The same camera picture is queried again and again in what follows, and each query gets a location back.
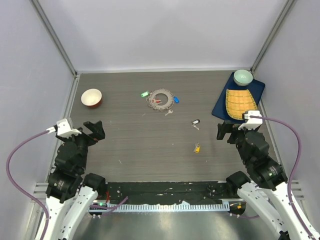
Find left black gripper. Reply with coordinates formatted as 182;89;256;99
57;120;105;171

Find black key tag with key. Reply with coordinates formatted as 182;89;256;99
191;119;200;130

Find green key tag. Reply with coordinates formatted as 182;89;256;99
140;91;150;98

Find large silver keyring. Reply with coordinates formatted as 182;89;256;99
146;88;175;112

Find red key tag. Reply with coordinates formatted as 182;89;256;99
151;99;162;104

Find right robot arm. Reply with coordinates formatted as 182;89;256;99
216;121;320;240

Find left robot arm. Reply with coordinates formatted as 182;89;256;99
35;118;107;240

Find yellow woven bamboo plate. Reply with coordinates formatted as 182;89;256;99
225;89;258;120

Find red bowl white inside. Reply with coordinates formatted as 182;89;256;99
80;88;103;108

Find yellow key tag with key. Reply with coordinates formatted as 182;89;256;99
193;142;201;154

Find blue tray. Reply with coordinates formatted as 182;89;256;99
211;72;266;124

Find light green bowl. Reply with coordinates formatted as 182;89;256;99
233;69;254;86

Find blue key tag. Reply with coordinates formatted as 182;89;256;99
173;96;180;104

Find loose silver key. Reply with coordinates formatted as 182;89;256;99
165;109;174;116

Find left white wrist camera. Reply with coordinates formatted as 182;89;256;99
46;118;82;138

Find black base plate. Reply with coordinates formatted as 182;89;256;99
106;181;240;205

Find white slotted cable duct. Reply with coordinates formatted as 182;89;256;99
88;202;230;213

